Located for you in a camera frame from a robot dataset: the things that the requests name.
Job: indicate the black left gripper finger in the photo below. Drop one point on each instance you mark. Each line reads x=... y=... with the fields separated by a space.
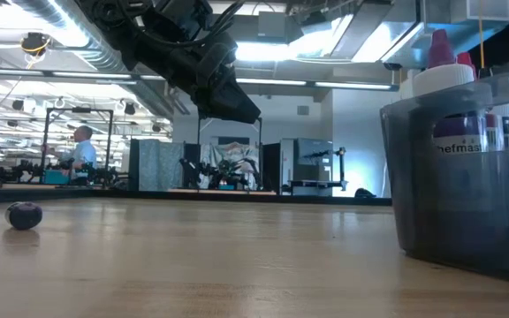
x=239 y=106
x=214 y=112

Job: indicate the purple-capped food colouring bottle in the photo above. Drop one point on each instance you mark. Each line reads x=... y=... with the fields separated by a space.
x=440 y=48

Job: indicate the dark grey plastic bin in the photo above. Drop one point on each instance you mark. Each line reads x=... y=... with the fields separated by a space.
x=458 y=212

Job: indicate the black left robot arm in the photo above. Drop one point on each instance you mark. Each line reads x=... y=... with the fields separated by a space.
x=104 y=13

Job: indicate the long ceiling tube light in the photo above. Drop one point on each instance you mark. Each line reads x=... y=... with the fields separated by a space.
x=272 y=82
x=351 y=85
x=7 y=72
x=91 y=75
x=153 y=77

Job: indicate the white cloth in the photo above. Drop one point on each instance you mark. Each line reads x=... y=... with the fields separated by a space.
x=232 y=152

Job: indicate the black background robot arms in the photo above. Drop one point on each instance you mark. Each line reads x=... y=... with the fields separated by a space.
x=25 y=172
x=210 y=174

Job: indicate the blue-grey partition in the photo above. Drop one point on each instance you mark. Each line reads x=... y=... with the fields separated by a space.
x=157 y=163

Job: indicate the grey cabinet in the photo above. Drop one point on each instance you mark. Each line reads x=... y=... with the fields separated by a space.
x=314 y=170

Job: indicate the person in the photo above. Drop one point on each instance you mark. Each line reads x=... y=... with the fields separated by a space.
x=82 y=154

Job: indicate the dark round cap object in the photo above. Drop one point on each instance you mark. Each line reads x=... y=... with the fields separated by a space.
x=24 y=215

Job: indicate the black gantry frame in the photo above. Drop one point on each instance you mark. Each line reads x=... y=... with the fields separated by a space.
x=260 y=146
x=80 y=110

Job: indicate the silver ventilation duct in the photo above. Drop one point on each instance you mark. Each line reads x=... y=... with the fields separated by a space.
x=100 y=66

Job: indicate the rectangular ceiling duct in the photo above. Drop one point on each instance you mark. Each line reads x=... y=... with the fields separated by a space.
x=449 y=26

